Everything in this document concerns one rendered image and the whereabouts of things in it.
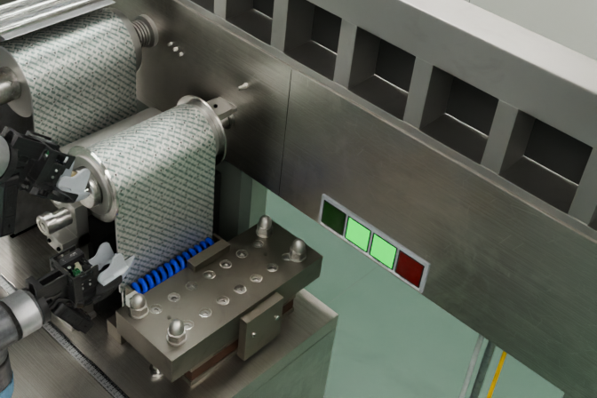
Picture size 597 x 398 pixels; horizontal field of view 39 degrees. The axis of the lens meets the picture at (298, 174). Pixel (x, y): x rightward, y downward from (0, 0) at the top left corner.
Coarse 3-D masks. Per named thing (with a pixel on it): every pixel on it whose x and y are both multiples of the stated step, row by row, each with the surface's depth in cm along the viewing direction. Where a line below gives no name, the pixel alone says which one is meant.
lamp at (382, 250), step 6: (378, 240) 152; (372, 246) 154; (378, 246) 153; (384, 246) 152; (390, 246) 150; (372, 252) 154; (378, 252) 153; (384, 252) 152; (390, 252) 151; (378, 258) 154; (384, 258) 153; (390, 258) 152; (390, 264) 152
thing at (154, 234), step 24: (192, 192) 162; (144, 216) 155; (168, 216) 160; (192, 216) 166; (120, 240) 153; (144, 240) 158; (168, 240) 164; (192, 240) 170; (144, 264) 162; (120, 288) 160
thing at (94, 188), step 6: (78, 168) 148; (84, 168) 147; (72, 174) 148; (90, 174) 146; (90, 180) 145; (96, 180) 146; (90, 186) 145; (96, 186) 146; (90, 192) 146; (96, 192) 146; (90, 198) 147; (96, 198) 146; (102, 198) 148; (84, 204) 150; (90, 204) 148; (96, 204) 148
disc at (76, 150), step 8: (72, 152) 149; (80, 152) 147; (88, 152) 145; (96, 160) 144; (104, 168) 144; (104, 176) 144; (112, 184) 144; (112, 192) 145; (112, 200) 146; (88, 208) 154; (112, 208) 147; (96, 216) 153; (104, 216) 151; (112, 216) 149
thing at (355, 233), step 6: (348, 222) 156; (354, 222) 154; (348, 228) 156; (354, 228) 155; (360, 228) 154; (348, 234) 157; (354, 234) 156; (360, 234) 155; (366, 234) 154; (354, 240) 157; (360, 240) 155; (366, 240) 154; (360, 246) 156; (366, 246) 155
